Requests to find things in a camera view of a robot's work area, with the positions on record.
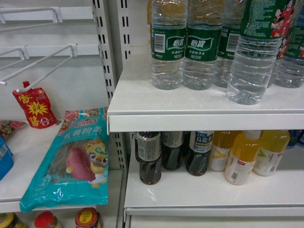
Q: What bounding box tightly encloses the dark tea bottle front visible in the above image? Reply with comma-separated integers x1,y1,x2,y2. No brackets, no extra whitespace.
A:
136,132,162,185

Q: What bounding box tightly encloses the water bottle green label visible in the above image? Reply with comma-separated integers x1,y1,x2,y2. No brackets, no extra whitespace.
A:
213,0,246,88
182,0,225,90
151,0,188,90

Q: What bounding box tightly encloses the yellow lid jar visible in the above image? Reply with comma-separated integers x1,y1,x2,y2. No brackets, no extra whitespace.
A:
0,212,27,228

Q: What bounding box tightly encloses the white slotted shelf upright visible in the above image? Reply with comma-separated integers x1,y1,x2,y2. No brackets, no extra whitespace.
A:
92,0,128,171

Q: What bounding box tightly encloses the red lid sauce jar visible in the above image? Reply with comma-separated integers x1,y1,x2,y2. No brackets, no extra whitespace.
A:
34,211,62,228

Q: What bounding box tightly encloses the water bottle green label left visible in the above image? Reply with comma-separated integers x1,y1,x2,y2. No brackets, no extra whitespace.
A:
151,0,188,90

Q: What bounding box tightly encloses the dark tea bottle middle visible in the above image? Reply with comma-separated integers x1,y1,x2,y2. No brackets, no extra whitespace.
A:
161,131,183,171

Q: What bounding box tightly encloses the red sauce pouch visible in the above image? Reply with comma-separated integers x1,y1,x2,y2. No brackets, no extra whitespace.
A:
12,87,58,129

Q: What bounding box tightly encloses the yellow drink bottle left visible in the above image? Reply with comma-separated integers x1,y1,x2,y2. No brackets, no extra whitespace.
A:
208,131,241,171

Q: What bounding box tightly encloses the white left shelf board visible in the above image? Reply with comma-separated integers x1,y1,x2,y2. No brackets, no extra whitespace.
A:
0,125,123,213

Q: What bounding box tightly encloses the floral snack packet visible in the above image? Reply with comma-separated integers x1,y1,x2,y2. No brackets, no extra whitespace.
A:
0,120,26,139

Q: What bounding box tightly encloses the water bottle green label middle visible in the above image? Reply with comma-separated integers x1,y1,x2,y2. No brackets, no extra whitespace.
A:
182,0,225,90

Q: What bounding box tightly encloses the water bottle green label right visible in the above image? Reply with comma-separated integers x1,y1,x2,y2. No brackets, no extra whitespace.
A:
213,0,246,88

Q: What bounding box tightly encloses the white shelf board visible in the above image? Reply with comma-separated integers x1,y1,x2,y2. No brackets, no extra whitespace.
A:
0,125,123,213
124,146,304,217
107,47,304,133

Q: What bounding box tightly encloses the blue package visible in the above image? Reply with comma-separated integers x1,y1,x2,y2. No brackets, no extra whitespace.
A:
0,136,14,180

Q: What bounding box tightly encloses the oolong tea bottle blue label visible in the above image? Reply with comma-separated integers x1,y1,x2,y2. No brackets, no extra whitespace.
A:
186,131,214,176

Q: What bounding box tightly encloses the white display peg hook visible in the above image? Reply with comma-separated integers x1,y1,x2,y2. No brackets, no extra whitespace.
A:
0,43,77,93

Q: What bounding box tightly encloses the yellow drink bottle front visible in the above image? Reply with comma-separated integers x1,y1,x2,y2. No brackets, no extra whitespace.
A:
224,130,261,185

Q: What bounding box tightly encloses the yellow drink bottle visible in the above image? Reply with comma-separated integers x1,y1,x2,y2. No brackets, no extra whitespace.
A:
224,130,261,185
208,131,241,171
253,130,290,176

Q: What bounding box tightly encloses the teal noodle snack bag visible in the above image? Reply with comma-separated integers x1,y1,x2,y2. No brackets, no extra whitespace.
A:
19,108,109,212

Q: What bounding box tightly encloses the dark red lid jar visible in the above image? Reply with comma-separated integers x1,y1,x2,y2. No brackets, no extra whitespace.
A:
75,208,103,228

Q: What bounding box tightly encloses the dark tea bottle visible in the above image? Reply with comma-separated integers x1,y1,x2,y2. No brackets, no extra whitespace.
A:
136,132,162,185
161,131,183,171

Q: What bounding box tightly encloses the yellow drink bottle right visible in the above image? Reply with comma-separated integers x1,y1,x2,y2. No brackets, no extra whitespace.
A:
253,130,290,176

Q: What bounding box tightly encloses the clear water bottle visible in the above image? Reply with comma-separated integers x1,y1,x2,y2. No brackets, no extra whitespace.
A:
227,0,304,105

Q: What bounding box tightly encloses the white lower shelf board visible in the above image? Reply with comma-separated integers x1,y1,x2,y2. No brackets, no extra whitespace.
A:
124,146,304,217

